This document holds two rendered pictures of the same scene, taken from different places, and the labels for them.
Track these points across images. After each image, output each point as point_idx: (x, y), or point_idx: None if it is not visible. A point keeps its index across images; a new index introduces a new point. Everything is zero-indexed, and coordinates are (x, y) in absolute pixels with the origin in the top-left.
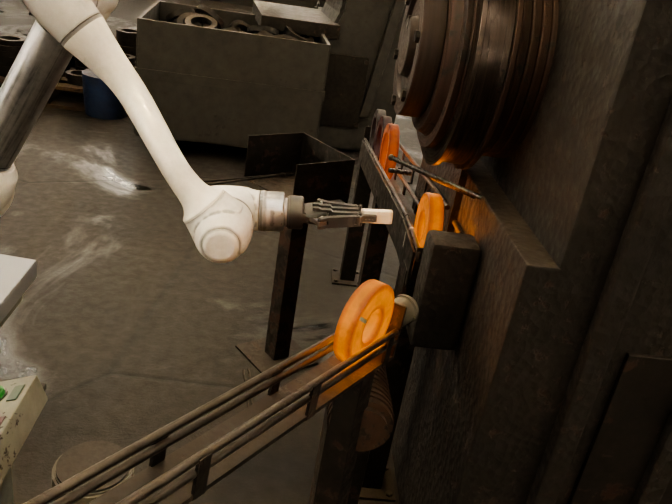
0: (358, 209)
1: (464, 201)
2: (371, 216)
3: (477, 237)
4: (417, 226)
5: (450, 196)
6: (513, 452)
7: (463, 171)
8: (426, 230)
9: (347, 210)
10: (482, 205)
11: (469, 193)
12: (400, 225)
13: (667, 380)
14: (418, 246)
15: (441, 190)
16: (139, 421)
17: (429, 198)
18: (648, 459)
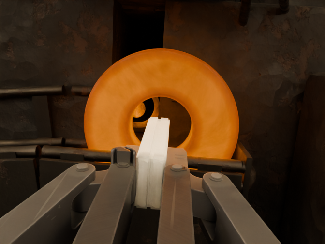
0: (135, 168)
1: (182, 50)
2: (186, 157)
3: (308, 75)
4: (127, 142)
5: (78, 74)
6: None
7: (114, 8)
8: (226, 118)
9: (126, 205)
10: (299, 19)
11: (288, 1)
12: (34, 179)
13: None
14: (230, 160)
15: (1, 85)
16: None
17: (184, 53)
18: None
